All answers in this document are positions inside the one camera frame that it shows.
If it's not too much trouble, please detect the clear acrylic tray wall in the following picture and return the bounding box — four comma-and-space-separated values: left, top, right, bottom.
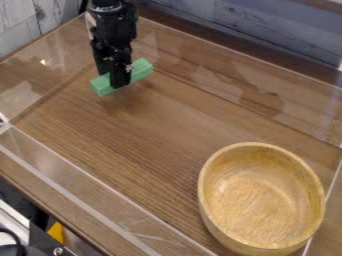
0, 122, 216, 256

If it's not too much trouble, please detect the brown wooden bowl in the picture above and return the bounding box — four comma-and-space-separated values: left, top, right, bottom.
197, 142, 325, 256

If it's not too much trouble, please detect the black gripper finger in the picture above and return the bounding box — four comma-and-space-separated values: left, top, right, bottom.
92, 40, 109, 75
109, 49, 132, 89

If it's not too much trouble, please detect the green rectangular block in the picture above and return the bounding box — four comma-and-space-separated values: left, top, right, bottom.
89, 58, 153, 96

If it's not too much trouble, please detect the black cable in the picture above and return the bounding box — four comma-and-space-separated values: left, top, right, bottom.
0, 228, 28, 256

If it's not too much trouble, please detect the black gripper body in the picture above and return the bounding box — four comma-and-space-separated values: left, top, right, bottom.
88, 0, 137, 54

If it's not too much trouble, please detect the black and yellow device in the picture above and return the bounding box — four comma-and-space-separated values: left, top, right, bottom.
0, 178, 97, 256

